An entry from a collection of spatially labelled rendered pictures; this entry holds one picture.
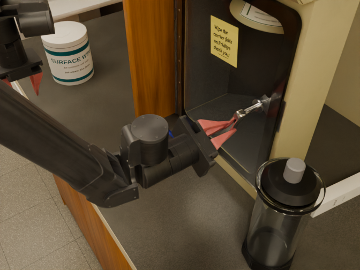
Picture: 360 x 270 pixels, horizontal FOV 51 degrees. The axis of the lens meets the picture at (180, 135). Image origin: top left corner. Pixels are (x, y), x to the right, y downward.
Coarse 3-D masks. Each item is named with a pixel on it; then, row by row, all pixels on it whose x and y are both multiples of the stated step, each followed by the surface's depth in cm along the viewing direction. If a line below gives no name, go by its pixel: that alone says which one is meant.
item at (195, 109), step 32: (192, 0) 71; (224, 0) 63; (256, 0) 57; (192, 32) 75; (256, 32) 60; (288, 32) 54; (192, 64) 80; (224, 64) 71; (256, 64) 63; (288, 64) 57; (192, 96) 86; (224, 96) 75; (256, 96) 66; (256, 128) 70; (224, 160) 86; (256, 160) 75
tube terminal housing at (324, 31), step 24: (288, 0) 53; (336, 0) 52; (312, 24) 53; (336, 24) 56; (312, 48) 56; (336, 48) 61; (312, 72) 61; (288, 96) 61; (312, 96) 66; (288, 120) 66; (312, 120) 71; (288, 144) 72
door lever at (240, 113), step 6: (252, 102) 68; (258, 102) 66; (246, 108) 66; (252, 108) 66; (258, 108) 67; (234, 114) 65; (240, 114) 64; (246, 114) 65; (234, 120) 66; (240, 120) 65; (228, 126) 69; (234, 126) 68; (222, 132) 71
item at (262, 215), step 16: (272, 160) 62; (256, 176) 60; (320, 176) 60; (320, 192) 57; (256, 208) 63; (272, 208) 57; (288, 208) 55; (304, 208) 55; (256, 224) 64; (272, 224) 60; (288, 224) 59; (304, 224) 61; (256, 240) 66; (272, 240) 63; (288, 240) 62; (256, 256) 69; (272, 256) 66; (288, 256) 67
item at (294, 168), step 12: (264, 168) 61; (276, 168) 59; (288, 168) 56; (300, 168) 55; (264, 180) 58; (276, 180) 57; (288, 180) 57; (300, 180) 57; (312, 180) 57; (276, 192) 56; (288, 192) 56; (300, 192) 56; (312, 192) 56; (288, 204) 56; (300, 204) 56
